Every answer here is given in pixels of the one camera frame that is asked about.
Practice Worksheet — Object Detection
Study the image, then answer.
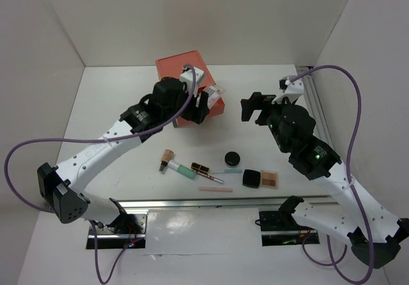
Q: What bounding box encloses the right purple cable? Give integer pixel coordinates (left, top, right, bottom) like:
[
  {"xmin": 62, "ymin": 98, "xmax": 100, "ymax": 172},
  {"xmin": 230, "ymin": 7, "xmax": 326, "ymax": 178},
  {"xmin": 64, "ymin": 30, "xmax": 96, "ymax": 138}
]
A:
[{"xmin": 289, "ymin": 64, "xmax": 374, "ymax": 282}]

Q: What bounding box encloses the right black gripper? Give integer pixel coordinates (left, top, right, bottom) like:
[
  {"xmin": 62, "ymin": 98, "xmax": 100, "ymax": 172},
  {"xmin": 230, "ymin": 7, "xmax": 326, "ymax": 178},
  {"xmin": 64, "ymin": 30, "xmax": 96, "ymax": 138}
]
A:
[{"xmin": 240, "ymin": 91, "xmax": 297, "ymax": 152}]

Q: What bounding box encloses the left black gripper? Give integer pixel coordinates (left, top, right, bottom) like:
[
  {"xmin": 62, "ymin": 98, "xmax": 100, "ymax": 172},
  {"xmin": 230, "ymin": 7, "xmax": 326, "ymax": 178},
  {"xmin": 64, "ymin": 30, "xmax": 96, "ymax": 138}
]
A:
[{"xmin": 163, "ymin": 84, "xmax": 210, "ymax": 125}]

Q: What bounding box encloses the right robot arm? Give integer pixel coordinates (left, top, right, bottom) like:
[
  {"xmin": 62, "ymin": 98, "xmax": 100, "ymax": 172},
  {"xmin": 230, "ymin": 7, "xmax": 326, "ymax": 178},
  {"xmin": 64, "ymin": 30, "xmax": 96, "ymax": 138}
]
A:
[{"xmin": 240, "ymin": 92, "xmax": 408, "ymax": 269}]

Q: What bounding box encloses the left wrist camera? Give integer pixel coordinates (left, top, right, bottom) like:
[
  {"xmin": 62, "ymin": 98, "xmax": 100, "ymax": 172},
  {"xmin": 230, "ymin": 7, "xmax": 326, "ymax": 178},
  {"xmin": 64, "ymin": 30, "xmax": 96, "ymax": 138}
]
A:
[{"xmin": 179, "ymin": 67, "xmax": 206, "ymax": 91}]

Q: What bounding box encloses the square black compact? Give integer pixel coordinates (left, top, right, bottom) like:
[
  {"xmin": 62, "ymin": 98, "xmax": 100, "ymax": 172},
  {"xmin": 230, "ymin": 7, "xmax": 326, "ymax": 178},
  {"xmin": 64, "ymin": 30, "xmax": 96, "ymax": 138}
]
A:
[{"xmin": 242, "ymin": 169, "xmax": 261, "ymax": 189}]

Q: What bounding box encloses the tan foundation bottle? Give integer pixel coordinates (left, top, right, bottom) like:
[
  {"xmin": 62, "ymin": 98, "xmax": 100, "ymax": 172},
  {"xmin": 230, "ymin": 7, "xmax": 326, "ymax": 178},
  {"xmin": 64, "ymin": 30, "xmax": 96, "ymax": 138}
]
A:
[{"xmin": 159, "ymin": 150, "xmax": 174, "ymax": 173}]

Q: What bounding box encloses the pink concealer stick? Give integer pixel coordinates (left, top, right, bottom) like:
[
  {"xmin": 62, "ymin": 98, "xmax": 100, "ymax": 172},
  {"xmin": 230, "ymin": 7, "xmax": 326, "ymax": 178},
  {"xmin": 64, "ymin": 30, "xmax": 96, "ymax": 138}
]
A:
[{"xmin": 198, "ymin": 187, "xmax": 233, "ymax": 193}]

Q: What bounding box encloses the coral red top drawer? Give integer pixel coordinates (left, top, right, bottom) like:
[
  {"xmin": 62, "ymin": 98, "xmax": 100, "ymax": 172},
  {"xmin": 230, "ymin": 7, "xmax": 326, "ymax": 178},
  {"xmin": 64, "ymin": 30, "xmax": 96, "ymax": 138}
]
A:
[{"xmin": 155, "ymin": 50, "xmax": 225, "ymax": 128}]

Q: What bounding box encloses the purple cable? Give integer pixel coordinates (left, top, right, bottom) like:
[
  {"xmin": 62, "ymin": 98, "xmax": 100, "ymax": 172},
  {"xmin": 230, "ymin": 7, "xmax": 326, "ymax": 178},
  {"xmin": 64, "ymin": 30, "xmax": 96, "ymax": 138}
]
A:
[
  {"xmin": 289, "ymin": 64, "xmax": 374, "ymax": 282},
  {"xmin": 4, "ymin": 63, "xmax": 197, "ymax": 284}
]

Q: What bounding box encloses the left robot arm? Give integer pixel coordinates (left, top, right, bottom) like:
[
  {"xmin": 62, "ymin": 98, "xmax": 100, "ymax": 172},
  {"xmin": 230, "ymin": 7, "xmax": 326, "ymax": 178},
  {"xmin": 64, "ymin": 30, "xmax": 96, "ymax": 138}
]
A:
[{"xmin": 37, "ymin": 72, "xmax": 210, "ymax": 233}]

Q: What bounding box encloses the light blue mascara tube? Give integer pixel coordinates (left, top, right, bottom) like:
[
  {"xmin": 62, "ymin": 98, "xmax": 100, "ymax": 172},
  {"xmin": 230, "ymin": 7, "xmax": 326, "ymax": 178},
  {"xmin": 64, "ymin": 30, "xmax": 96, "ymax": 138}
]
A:
[{"xmin": 211, "ymin": 168, "xmax": 243, "ymax": 174}]

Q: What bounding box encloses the aluminium side rail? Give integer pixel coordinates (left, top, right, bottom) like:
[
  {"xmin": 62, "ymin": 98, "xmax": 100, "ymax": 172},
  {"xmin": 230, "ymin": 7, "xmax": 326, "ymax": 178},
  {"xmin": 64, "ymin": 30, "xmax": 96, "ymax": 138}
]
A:
[{"xmin": 302, "ymin": 74, "xmax": 333, "ymax": 147}]

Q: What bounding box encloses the aluminium mounting rail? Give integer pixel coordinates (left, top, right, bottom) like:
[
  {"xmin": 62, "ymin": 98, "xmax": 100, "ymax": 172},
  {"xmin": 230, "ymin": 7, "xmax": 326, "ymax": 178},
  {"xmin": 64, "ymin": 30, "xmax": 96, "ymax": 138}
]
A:
[{"xmin": 75, "ymin": 196, "xmax": 330, "ymax": 238}]

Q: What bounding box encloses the mint green tube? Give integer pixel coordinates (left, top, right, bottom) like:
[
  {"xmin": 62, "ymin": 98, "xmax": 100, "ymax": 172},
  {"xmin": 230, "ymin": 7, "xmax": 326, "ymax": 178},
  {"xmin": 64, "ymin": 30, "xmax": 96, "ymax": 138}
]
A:
[{"xmin": 168, "ymin": 160, "xmax": 196, "ymax": 180}]

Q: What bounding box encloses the dark red lip pencil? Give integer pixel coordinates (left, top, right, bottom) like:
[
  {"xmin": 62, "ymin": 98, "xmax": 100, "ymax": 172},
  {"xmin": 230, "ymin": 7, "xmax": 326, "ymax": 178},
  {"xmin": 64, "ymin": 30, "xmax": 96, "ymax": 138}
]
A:
[{"xmin": 196, "ymin": 171, "xmax": 224, "ymax": 184}]

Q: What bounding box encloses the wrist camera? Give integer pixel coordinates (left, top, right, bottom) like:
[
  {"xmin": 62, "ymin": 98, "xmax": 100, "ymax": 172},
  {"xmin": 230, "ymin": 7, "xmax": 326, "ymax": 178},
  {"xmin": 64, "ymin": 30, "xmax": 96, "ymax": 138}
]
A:
[
  {"xmin": 179, "ymin": 67, "xmax": 206, "ymax": 91},
  {"xmin": 272, "ymin": 75, "xmax": 304, "ymax": 104}
]

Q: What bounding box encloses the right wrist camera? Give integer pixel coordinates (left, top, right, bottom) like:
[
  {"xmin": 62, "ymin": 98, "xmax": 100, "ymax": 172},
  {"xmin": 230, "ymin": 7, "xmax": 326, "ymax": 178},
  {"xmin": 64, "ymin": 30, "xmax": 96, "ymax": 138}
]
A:
[{"xmin": 272, "ymin": 75, "xmax": 304, "ymax": 104}]

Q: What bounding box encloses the brown eyeshadow palette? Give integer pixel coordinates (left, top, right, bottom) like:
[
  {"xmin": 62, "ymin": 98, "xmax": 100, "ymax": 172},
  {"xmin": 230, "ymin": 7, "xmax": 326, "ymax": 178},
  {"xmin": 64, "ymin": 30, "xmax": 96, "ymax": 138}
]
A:
[{"xmin": 260, "ymin": 171, "xmax": 278, "ymax": 189}]

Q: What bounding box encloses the round black compact jar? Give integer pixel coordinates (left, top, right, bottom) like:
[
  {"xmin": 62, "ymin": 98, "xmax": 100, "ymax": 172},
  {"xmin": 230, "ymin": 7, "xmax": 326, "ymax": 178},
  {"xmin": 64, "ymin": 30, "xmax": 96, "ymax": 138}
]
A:
[{"xmin": 224, "ymin": 151, "xmax": 241, "ymax": 168}]

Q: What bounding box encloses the black gold lipstick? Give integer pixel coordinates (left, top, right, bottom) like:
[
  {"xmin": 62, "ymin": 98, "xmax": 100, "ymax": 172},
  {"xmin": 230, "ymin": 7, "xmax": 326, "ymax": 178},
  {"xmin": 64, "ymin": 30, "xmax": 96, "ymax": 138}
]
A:
[{"xmin": 190, "ymin": 162, "xmax": 210, "ymax": 174}]

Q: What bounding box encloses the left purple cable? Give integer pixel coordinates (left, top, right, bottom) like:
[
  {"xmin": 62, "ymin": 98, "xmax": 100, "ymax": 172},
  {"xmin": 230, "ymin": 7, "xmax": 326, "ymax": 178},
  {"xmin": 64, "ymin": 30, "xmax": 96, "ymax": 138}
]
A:
[{"xmin": 4, "ymin": 63, "xmax": 197, "ymax": 284}]

